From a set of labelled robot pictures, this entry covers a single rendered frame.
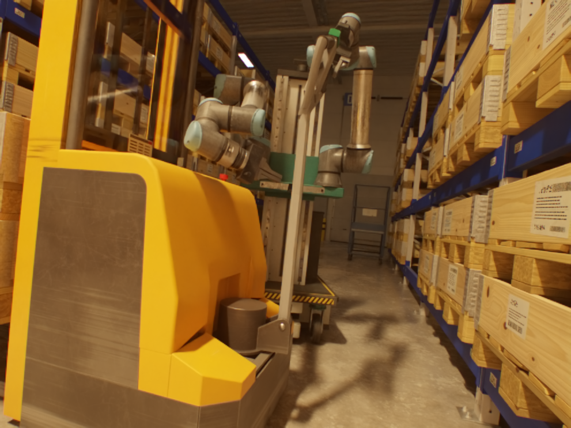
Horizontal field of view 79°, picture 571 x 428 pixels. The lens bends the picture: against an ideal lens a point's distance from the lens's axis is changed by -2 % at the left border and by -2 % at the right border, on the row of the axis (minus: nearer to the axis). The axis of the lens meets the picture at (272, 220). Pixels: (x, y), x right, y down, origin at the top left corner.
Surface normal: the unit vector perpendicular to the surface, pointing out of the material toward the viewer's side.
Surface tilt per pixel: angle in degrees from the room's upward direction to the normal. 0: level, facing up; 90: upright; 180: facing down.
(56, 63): 90
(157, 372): 90
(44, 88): 90
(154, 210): 90
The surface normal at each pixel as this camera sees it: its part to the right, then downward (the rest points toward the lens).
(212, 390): 0.48, 0.05
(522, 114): -0.26, -0.03
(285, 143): 0.03, 0.00
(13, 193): 0.96, 0.10
